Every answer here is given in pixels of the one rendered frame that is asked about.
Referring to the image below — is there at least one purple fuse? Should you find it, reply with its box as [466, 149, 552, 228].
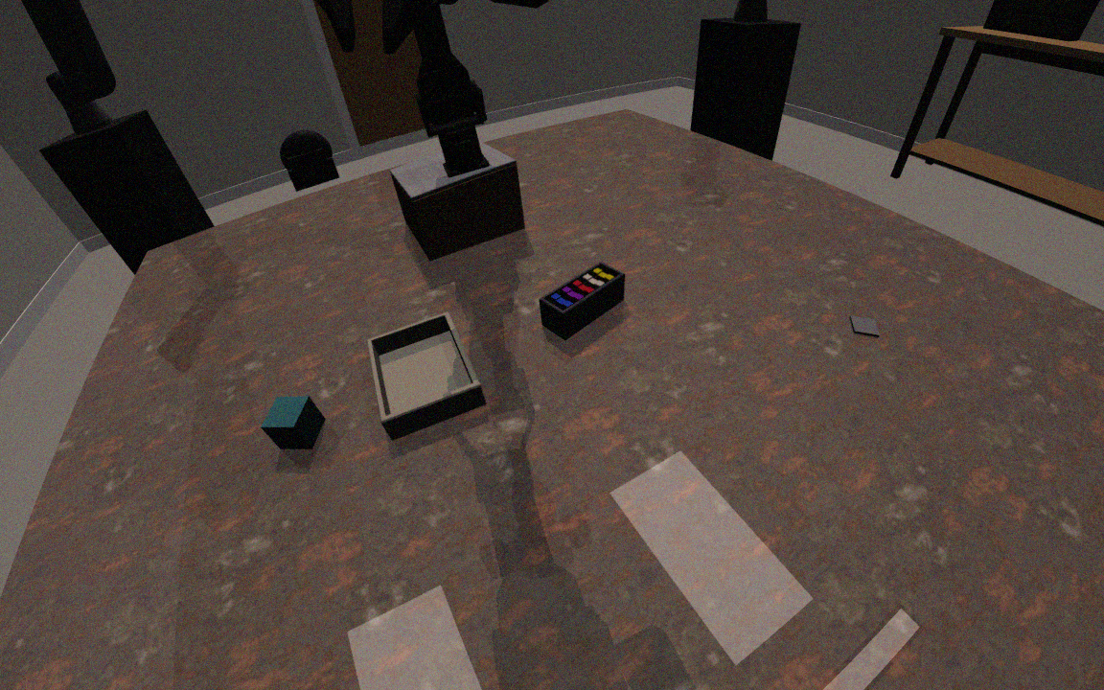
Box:
[562, 287, 585, 304]

